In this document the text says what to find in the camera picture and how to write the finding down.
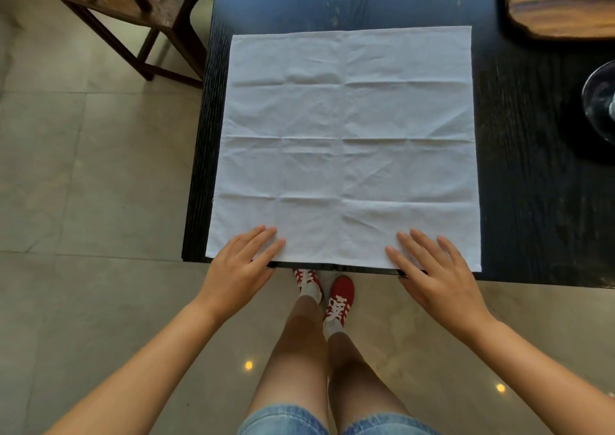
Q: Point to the person's left hand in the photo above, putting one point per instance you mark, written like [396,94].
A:
[235,276]

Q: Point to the person's right hand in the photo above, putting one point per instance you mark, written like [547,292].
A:
[442,285]

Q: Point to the person's right middle finger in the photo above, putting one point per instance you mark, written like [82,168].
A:
[412,248]

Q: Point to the person's left little finger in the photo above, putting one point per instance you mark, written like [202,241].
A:
[228,247]

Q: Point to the person's right little finger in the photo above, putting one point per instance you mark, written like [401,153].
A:
[451,250]

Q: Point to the person's left middle finger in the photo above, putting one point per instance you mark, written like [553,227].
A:
[262,243]

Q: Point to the white cloth napkin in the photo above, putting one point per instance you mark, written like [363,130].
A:
[346,151]

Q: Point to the person's left forearm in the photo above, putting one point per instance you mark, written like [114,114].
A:
[139,377]

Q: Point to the person's right forearm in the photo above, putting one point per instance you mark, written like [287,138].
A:
[543,377]

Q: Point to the red left sneaker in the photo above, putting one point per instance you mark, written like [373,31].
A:
[307,278]

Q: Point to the red sneaker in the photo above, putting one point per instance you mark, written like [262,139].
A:
[307,278]
[342,295]

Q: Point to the white left sock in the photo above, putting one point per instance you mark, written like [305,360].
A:
[312,293]

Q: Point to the white sock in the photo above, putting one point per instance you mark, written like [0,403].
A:
[332,329]
[312,293]

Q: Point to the red right sneaker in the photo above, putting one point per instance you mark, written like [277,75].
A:
[342,295]

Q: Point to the white right sock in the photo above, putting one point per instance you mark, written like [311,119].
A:
[332,329]

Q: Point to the person's left leg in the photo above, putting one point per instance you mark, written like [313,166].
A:
[293,353]

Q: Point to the person's leg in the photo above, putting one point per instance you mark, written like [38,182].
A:
[360,382]
[293,353]

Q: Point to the person's right leg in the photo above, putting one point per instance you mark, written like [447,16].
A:
[360,382]

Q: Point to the blue denim shorts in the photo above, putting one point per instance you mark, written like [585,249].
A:
[288,422]

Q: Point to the clear glass bowl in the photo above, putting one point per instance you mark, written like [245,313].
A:
[600,103]

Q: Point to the brown wooden chair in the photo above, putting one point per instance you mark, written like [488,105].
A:
[144,2]

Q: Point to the brown wooden serving board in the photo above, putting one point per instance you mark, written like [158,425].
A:
[562,2]

